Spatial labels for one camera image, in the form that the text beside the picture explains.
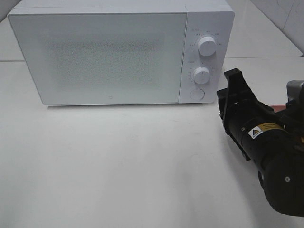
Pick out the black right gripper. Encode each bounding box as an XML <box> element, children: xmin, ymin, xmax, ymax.
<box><xmin>217</xmin><ymin>68</ymin><xmax>276</xmax><ymax>161</ymax></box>

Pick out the round white door button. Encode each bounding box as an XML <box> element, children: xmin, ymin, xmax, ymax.
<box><xmin>190</xmin><ymin>89</ymin><xmax>205</xmax><ymax>101</ymax></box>

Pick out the pink round plate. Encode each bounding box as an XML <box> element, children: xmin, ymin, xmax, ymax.
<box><xmin>271</xmin><ymin>105</ymin><xmax>286</xmax><ymax>113</ymax></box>

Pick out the white microwave door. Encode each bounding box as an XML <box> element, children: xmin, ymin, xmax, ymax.
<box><xmin>9</xmin><ymin>13</ymin><xmax>187</xmax><ymax>105</ymax></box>

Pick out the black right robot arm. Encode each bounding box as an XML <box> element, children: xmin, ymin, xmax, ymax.
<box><xmin>217</xmin><ymin>68</ymin><xmax>304</xmax><ymax>217</ymax></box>

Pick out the lower white microwave knob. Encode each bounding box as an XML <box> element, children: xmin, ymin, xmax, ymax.
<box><xmin>193</xmin><ymin>66</ymin><xmax>210</xmax><ymax>85</ymax></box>

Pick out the white microwave knob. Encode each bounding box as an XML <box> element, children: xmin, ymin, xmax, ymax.
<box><xmin>193</xmin><ymin>66</ymin><xmax>210</xmax><ymax>85</ymax></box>
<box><xmin>197</xmin><ymin>35</ymin><xmax>217</xmax><ymax>57</ymax></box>

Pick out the upper white microwave knob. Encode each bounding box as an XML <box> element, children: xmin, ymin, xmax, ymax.
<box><xmin>197</xmin><ymin>35</ymin><xmax>217</xmax><ymax>57</ymax></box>

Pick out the white microwave oven body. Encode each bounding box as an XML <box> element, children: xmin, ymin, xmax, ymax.
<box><xmin>8</xmin><ymin>0</ymin><xmax>235</xmax><ymax>105</ymax></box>

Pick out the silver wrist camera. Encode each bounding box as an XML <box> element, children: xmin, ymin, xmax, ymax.
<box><xmin>286</xmin><ymin>80</ymin><xmax>304</xmax><ymax>105</ymax></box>

